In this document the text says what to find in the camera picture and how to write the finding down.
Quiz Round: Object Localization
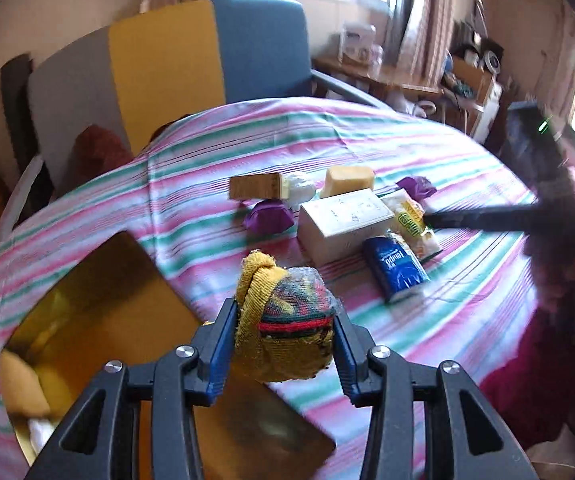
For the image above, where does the white rectangular box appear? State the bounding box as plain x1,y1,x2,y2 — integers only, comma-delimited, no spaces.
297,188,394,266

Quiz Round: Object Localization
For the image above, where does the white plastic bag ball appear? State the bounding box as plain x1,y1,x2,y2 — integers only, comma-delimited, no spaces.
285,172,317,210

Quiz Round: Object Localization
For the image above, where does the yellow knitted sock bundle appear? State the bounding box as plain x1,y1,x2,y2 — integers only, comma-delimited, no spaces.
234,250,339,382

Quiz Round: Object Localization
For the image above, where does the gold tin box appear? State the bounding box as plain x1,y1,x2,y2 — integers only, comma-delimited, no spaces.
5,232,335,479

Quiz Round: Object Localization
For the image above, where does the yellow sponge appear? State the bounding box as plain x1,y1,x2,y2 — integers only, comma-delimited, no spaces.
0,350,51,418

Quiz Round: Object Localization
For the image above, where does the red blanket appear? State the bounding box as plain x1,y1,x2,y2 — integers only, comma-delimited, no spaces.
479,238,575,451

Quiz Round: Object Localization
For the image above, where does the white appliance box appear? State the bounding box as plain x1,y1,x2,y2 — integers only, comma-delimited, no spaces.
338,23,376,66

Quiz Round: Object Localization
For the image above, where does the wooden side table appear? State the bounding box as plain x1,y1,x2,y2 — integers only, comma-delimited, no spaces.
311,55,444,101

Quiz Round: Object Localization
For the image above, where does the small green white box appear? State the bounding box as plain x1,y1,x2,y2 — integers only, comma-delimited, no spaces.
229,172,289,202

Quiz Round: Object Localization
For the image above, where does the pink curtain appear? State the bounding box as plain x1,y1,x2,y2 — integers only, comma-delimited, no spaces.
396,0,455,86

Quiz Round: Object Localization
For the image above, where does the dark red cushion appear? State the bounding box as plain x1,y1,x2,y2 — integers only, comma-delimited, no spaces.
63,125,133,193

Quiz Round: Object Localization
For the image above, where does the blue tissue pack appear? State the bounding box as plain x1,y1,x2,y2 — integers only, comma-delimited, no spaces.
362,233,429,304

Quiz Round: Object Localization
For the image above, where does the weidan snack bag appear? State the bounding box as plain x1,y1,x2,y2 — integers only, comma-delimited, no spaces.
381,190,443,263

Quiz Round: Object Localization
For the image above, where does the white plastic bag bundle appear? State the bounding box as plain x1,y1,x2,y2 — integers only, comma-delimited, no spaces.
27,418,56,455

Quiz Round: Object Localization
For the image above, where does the tricolour armchair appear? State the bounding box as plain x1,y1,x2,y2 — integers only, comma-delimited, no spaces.
0,0,379,240

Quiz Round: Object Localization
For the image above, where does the yellow sponge block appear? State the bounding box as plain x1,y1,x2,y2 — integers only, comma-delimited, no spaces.
320,166,375,198

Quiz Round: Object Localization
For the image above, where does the striped bed sheet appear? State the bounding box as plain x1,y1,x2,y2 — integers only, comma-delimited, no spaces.
0,98,536,479

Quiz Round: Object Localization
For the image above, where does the wooden shelf unit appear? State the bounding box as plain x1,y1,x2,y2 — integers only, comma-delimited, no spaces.
444,56,502,144

